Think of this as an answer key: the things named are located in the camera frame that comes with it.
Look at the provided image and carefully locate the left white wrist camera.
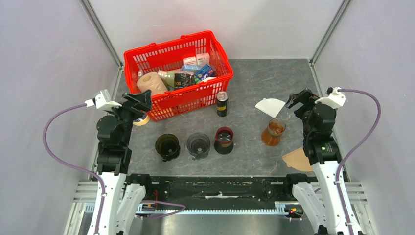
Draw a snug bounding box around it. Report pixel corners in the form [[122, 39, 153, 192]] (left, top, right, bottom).
[[84, 89, 122, 111]]

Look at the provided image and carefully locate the amber glass beaker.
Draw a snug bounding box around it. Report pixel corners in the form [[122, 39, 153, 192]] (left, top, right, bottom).
[[261, 117, 286, 146]]

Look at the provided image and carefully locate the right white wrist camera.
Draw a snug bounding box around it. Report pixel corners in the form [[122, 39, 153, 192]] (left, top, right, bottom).
[[315, 87, 346, 109]]

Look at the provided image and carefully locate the dark green dripper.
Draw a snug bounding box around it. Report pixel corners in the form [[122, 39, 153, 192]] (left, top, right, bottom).
[[155, 134, 181, 162]]

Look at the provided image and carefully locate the light blue packet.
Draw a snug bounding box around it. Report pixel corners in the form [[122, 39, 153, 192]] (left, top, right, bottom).
[[181, 65, 203, 73]]

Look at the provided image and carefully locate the white pink small box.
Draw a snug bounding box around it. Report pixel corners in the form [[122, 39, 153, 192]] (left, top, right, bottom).
[[196, 53, 210, 66]]

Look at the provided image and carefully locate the beige toilet paper roll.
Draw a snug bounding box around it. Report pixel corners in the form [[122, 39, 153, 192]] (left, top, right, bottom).
[[137, 72, 168, 96]]

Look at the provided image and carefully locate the clear grey glass dripper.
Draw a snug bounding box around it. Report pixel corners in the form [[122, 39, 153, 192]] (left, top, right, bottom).
[[186, 132, 210, 161]]

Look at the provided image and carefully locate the masking tape roll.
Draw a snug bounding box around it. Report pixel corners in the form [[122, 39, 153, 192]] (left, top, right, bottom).
[[133, 114, 151, 126]]

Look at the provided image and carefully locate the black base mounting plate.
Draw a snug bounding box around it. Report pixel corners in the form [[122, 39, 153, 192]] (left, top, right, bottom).
[[126, 174, 296, 210]]

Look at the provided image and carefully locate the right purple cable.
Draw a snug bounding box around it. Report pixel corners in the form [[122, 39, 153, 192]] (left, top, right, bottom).
[[335, 89, 382, 235]]

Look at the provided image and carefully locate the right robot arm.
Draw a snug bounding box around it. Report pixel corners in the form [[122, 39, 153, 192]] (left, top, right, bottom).
[[282, 87, 363, 235]]

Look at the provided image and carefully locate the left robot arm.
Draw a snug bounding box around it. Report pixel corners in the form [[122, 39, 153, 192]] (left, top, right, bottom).
[[86, 90, 154, 235]]

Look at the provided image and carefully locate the white paper coffee filter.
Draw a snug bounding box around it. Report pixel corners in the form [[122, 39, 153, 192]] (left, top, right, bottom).
[[255, 98, 286, 118]]

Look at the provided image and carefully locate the purple cable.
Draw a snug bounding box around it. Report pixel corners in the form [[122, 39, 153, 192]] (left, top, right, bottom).
[[335, 89, 382, 235], [43, 103, 186, 235]]

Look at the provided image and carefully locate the black yellow drink can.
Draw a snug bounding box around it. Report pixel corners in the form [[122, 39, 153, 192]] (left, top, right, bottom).
[[216, 91, 229, 117]]

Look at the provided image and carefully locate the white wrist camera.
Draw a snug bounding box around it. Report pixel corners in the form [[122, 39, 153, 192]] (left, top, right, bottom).
[[84, 89, 122, 111], [315, 87, 346, 109]]

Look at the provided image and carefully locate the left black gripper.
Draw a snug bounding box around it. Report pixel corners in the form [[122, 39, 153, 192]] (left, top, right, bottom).
[[104, 89, 152, 145]]

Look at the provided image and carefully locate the red black coffee server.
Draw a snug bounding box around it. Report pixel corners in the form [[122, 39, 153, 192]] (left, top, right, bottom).
[[214, 127, 234, 155]]

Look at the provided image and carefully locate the white cable duct rail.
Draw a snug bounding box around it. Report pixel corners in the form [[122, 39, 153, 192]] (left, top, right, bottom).
[[85, 201, 304, 215]]

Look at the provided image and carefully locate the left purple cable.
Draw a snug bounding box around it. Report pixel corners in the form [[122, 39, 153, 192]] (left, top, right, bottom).
[[43, 103, 186, 235]]

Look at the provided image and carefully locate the blue detergent box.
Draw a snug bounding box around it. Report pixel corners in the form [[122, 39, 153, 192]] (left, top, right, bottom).
[[194, 64, 215, 83]]

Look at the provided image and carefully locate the pale green plastic bottle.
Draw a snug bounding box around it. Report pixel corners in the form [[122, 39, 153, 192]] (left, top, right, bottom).
[[158, 70, 182, 87]]

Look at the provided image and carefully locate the red plastic shopping basket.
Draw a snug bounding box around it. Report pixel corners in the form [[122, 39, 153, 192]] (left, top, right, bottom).
[[124, 30, 233, 121]]

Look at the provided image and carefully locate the brown paper coffee filter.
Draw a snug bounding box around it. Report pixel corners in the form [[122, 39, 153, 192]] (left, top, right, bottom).
[[282, 148, 313, 172]]

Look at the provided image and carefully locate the white item in basket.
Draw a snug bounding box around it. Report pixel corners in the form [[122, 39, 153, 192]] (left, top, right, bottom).
[[201, 77, 216, 83]]

